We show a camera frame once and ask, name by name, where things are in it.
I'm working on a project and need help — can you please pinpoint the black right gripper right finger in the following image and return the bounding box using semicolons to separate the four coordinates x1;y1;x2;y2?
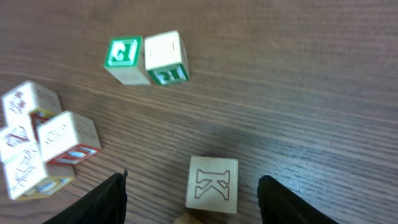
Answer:
257;175;338;224

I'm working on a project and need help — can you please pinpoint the wooden block green R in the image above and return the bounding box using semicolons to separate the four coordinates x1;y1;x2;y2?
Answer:
144;30;190;85

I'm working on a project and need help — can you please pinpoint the wooden block far left cluster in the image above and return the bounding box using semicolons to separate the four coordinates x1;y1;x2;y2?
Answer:
1;80;62;124

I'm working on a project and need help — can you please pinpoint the wooden block yellow red drawing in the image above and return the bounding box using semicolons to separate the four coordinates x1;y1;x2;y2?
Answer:
185;156;239;214

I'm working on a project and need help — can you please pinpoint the wooden block red U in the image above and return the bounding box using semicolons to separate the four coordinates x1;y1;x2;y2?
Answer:
37;111;101;166

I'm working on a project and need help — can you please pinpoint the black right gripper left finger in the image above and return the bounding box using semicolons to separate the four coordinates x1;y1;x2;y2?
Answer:
43;170;128;224

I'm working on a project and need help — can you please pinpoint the green-top wooden block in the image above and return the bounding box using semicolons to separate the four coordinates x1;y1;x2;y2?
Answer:
104;35;152;85

